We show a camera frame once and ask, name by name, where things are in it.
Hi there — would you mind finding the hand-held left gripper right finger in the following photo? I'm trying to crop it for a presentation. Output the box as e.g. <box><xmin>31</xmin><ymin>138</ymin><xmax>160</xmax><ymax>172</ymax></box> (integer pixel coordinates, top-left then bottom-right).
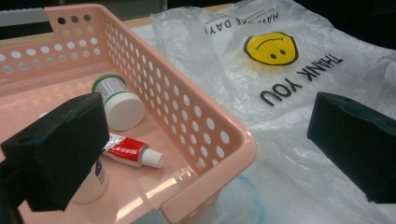
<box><xmin>306</xmin><ymin>91</ymin><xmax>396</xmax><ymax>205</ymax></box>

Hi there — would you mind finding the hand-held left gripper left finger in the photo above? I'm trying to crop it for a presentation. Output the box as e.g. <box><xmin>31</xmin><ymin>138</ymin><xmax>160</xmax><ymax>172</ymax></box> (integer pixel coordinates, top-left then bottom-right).
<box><xmin>0</xmin><ymin>91</ymin><xmax>111</xmax><ymax>213</ymax></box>

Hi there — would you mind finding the small white dropper bottle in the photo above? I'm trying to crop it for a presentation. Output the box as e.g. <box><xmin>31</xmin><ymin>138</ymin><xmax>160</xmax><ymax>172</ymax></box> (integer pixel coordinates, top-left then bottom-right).
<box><xmin>38</xmin><ymin>111</ymin><xmax>110</xmax><ymax>205</ymax></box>

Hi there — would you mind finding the red and white toothpaste tube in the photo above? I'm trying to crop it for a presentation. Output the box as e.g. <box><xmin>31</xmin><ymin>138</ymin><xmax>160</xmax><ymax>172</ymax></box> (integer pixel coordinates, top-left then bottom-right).
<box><xmin>101</xmin><ymin>133</ymin><xmax>165</xmax><ymax>169</ymax></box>

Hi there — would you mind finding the white jar with green label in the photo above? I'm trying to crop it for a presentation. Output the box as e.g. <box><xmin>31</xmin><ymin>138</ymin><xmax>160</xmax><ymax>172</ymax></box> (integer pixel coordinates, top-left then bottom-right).
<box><xmin>91</xmin><ymin>74</ymin><xmax>147</xmax><ymax>132</ymax></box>

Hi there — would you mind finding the white smiley plastic bag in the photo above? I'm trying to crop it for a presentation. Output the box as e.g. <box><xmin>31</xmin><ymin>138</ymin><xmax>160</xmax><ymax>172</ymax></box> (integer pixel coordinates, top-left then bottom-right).
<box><xmin>149</xmin><ymin>0</ymin><xmax>396</xmax><ymax>224</ymax></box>

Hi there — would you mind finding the pink perforated plastic basket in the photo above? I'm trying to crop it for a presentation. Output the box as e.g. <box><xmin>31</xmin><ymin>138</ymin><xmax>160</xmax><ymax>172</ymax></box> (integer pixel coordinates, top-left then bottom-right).
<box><xmin>0</xmin><ymin>3</ymin><xmax>258</xmax><ymax>224</ymax></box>

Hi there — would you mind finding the white board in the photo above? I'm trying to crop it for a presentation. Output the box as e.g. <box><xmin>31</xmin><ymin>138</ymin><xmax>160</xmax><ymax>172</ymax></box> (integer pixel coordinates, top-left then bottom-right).
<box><xmin>130</xmin><ymin>23</ymin><xmax>160</xmax><ymax>48</ymax></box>

